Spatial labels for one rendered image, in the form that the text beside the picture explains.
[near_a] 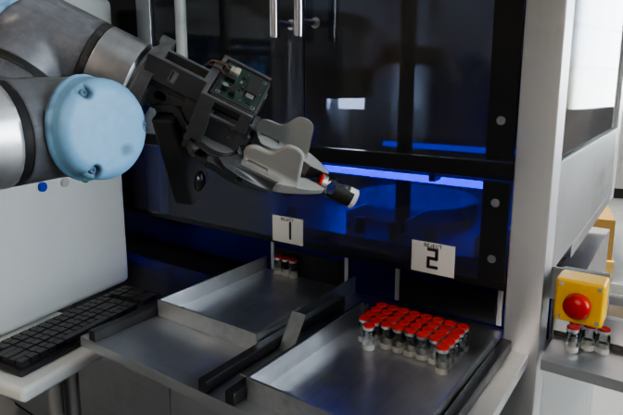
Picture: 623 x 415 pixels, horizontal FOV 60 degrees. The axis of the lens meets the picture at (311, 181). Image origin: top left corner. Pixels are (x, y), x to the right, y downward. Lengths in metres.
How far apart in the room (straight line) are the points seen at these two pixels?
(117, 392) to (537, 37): 1.57
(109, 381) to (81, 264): 0.57
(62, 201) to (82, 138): 1.01
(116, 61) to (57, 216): 0.89
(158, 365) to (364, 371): 0.34
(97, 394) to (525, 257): 1.48
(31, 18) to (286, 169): 0.27
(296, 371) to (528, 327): 0.40
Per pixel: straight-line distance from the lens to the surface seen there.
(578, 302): 0.95
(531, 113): 0.94
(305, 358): 0.96
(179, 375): 0.94
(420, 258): 1.04
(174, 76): 0.52
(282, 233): 1.21
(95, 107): 0.40
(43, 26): 0.56
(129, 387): 1.85
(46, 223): 1.38
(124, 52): 0.54
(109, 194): 1.49
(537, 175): 0.94
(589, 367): 1.04
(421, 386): 0.90
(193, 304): 1.19
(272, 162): 0.54
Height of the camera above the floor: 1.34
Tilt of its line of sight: 10 degrees down
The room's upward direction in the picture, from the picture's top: straight up
